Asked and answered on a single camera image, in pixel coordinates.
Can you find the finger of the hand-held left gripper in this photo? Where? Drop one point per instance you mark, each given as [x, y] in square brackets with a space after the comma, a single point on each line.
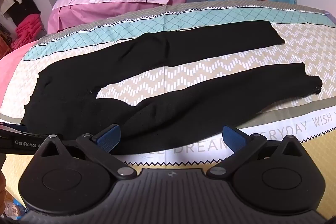
[13, 129]

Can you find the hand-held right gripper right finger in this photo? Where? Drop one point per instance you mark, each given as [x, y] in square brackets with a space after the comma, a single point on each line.
[233, 137]

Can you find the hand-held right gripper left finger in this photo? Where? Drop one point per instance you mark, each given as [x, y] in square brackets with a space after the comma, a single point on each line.
[108, 137]

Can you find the black pants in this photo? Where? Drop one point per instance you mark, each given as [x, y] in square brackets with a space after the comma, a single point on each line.
[197, 40]

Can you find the pink blanket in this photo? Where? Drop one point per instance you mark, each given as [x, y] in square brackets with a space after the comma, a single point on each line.
[13, 74]

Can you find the patterned beige teal bed sheet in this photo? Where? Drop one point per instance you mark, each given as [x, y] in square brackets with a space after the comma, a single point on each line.
[223, 62]

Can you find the stack of red folded clothes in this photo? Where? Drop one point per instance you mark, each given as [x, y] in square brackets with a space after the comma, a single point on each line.
[27, 32]

